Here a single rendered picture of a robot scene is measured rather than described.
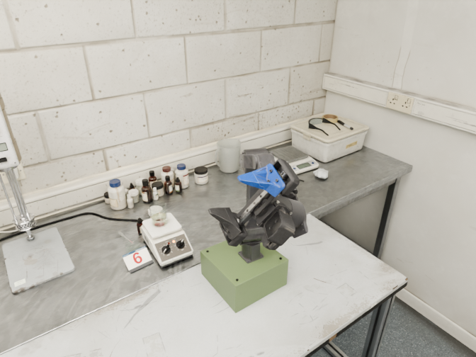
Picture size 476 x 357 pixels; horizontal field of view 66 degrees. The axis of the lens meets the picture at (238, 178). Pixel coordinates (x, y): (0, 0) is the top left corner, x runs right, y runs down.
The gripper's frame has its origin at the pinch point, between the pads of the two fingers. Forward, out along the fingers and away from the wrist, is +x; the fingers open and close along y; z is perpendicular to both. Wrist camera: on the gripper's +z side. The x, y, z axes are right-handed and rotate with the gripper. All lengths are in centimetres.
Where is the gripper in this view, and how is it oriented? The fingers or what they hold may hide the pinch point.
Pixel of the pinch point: (237, 199)
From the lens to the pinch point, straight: 64.1
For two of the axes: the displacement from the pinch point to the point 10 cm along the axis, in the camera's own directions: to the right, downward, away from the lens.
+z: 3.7, 7.0, -6.1
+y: -6.1, 6.8, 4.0
